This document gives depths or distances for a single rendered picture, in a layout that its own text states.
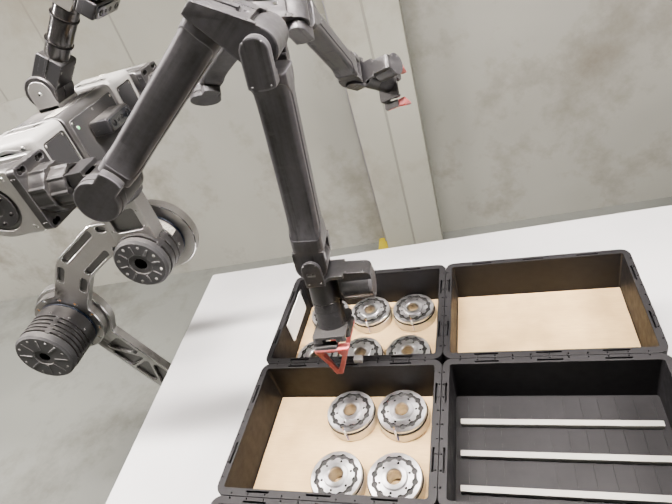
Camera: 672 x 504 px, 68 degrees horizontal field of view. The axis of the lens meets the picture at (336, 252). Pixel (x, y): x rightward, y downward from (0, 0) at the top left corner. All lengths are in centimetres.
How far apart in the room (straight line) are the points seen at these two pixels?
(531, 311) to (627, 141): 176
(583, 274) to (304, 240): 70
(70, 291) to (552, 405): 133
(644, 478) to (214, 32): 95
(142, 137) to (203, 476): 85
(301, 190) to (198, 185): 226
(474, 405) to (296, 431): 38
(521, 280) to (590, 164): 169
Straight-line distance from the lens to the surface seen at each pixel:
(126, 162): 87
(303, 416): 117
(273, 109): 75
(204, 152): 292
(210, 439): 142
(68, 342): 167
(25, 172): 99
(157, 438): 152
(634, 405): 112
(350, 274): 91
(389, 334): 126
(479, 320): 125
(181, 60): 76
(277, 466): 113
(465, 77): 258
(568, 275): 129
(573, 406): 110
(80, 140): 115
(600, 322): 125
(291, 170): 79
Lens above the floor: 172
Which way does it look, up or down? 34 degrees down
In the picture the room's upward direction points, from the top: 19 degrees counter-clockwise
